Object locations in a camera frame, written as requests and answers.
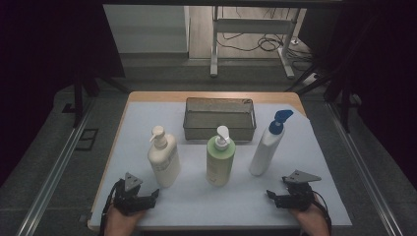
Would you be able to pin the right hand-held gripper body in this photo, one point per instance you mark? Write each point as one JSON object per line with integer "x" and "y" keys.
{"x": 300, "y": 196}

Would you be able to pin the dark floor socket plate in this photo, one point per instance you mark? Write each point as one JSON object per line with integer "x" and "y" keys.
{"x": 87, "y": 139}

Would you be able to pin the white wall panel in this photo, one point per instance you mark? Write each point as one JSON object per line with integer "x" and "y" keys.
{"x": 147, "y": 29}

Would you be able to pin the aluminium floor rail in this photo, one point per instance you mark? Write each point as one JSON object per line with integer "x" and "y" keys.
{"x": 364, "y": 170}
{"x": 52, "y": 177}

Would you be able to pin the black tripod stand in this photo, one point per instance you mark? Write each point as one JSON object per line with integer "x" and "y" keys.
{"x": 344, "y": 105}

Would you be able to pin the metal mesh basket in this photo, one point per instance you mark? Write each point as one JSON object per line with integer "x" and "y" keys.
{"x": 219, "y": 123}

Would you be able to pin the white desk frame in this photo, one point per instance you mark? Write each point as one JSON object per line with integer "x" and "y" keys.
{"x": 252, "y": 25}

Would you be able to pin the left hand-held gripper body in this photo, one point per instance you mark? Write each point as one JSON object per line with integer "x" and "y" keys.
{"x": 128, "y": 200}

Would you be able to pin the cream pump bottle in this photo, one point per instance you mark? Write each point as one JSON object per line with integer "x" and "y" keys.
{"x": 164, "y": 164}

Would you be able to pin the white power strip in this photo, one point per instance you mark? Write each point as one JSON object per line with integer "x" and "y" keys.
{"x": 311, "y": 79}

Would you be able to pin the person's left hand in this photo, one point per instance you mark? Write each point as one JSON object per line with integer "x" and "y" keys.
{"x": 119, "y": 224}

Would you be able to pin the person's right hand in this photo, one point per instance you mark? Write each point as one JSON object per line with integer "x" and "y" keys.
{"x": 313, "y": 221}

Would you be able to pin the green pump bottle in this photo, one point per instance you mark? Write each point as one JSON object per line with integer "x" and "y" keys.
{"x": 219, "y": 160}

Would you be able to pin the white bottle with blue pump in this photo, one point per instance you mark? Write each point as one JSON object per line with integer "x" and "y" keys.
{"x": 265, "y": 150}

